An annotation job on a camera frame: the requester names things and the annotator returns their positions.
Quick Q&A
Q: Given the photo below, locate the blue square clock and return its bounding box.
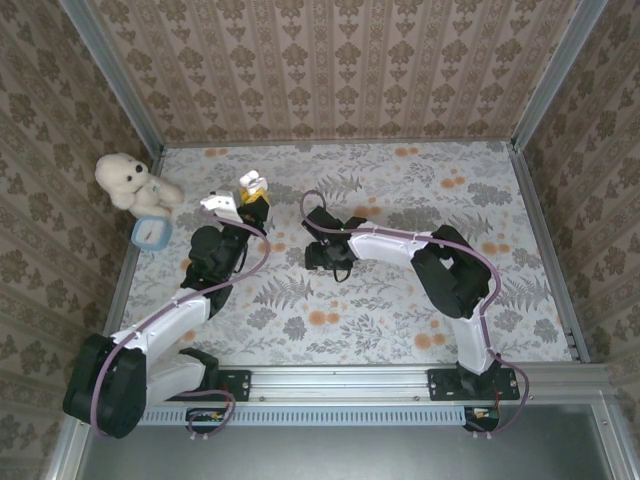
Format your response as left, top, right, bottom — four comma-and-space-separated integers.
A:
132, 214, 174, 253

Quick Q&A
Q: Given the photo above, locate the white teddy bear plush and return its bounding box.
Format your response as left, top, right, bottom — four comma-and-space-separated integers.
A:
94, 152, 184, 219

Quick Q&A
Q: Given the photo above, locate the slotted grey cable duct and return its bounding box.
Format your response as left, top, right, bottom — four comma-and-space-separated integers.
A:
139, 405, 467, 427

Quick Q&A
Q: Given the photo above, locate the black cable connector box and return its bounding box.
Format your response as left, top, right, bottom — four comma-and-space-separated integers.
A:
185, 407, 227, 434
463, 404, 501, 434

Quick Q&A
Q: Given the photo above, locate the grey metal panel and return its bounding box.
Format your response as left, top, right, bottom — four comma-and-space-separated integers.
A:
44, 394, 640, 480

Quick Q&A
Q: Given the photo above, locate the aluminium mounting rail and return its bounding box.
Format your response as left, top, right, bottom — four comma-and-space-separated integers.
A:
74, 363, 611, 401

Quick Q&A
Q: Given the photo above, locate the aluminium frame corner post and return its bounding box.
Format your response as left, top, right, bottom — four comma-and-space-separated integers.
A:
509, 0, 612, 151
58, 0, 166, 154

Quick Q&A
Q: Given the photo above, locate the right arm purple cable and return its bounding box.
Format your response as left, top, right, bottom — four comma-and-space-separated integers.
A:
298, 189, 532, 441

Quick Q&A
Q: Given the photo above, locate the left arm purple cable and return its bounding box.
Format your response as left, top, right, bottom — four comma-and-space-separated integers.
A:
89, 207, 274, 444

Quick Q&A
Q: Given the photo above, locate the aluminium table back rail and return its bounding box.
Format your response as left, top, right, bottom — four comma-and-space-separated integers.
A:
162, 139, 516, 149

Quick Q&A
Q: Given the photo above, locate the aluminium table side rail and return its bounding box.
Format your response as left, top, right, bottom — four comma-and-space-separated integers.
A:
509, 144, 592, 364
94, 147, 166, 354

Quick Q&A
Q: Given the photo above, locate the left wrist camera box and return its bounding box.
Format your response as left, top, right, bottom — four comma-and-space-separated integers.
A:
198, 188, 242, 222

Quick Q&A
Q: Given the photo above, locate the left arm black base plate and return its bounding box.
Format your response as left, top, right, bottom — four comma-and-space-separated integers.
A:
162, 368, 252, 403

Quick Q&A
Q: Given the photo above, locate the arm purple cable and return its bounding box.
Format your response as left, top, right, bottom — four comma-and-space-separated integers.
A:
298, 189, 532, 441
89, 207, 274, 444

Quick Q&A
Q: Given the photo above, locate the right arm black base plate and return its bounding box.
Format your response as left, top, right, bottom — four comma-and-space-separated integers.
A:
427, 368, 521, 403

